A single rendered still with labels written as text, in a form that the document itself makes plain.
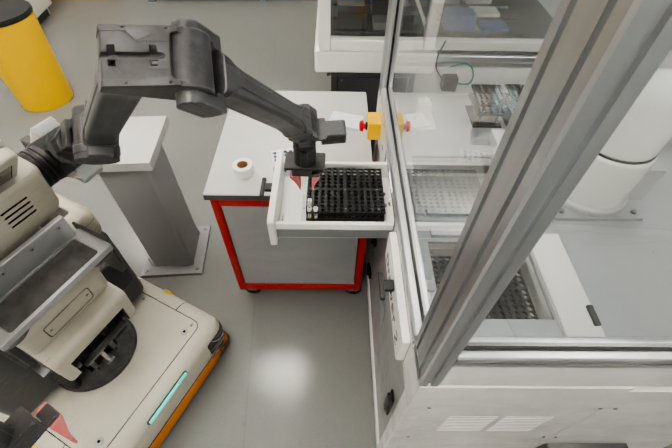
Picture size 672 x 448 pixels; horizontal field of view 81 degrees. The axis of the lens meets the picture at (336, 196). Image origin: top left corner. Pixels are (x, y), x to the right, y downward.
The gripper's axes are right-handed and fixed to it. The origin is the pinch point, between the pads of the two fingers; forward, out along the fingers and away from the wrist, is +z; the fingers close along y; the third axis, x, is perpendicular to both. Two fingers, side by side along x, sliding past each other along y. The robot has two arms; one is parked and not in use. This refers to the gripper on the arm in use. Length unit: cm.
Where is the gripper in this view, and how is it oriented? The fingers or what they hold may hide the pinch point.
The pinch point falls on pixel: (306, 185)
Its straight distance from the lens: 106.1
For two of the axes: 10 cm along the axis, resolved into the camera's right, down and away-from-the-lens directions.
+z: -0.2, 7.0, 7.2
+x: -0.2, 7.2, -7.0
